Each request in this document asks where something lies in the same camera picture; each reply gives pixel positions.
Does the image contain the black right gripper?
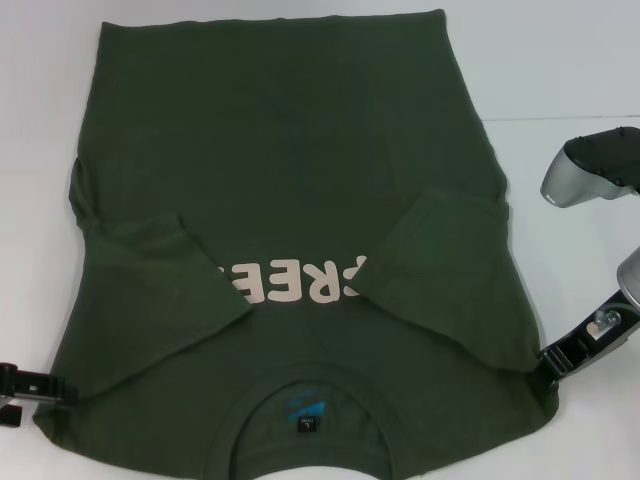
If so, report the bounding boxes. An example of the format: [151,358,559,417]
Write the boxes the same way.
[534,293,640,383]

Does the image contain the dark green FREE T-shirt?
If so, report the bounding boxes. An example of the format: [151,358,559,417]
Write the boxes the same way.
[31,7,559,480]

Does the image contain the silver right wrist elbow connector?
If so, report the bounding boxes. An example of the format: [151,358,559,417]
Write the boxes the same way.
[593,309,623,333]

